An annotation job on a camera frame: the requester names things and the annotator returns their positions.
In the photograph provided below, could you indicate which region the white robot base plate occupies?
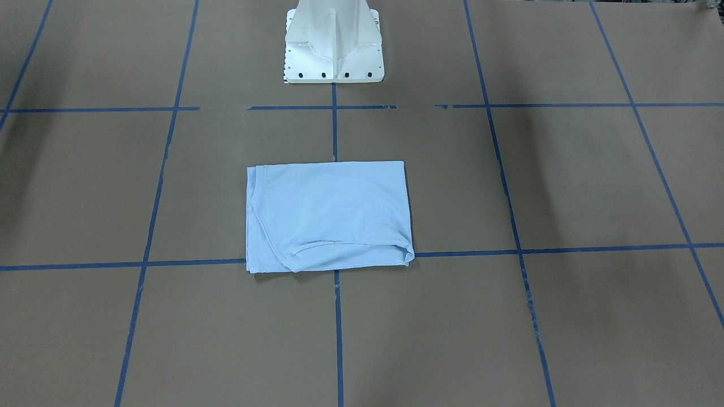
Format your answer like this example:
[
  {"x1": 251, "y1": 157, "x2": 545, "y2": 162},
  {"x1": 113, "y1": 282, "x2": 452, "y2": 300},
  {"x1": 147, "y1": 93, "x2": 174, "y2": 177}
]
[{"x1": 283, "y1": 1, "x2": 385, "y2": 84}]

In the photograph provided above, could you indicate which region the brown paper table cover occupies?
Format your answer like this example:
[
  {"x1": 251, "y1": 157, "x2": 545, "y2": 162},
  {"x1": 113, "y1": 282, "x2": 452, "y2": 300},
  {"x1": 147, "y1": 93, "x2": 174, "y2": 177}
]
[{"x1": 2, "y1": 1, "x2": 722, "y2": 406}]

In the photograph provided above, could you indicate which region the light blue t-shirt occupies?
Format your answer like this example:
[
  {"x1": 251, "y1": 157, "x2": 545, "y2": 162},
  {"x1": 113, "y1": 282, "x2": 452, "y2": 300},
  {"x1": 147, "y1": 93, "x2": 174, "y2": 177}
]
[{"x1": 245, "y1": 161, "x2": 415, "y2": 274}]

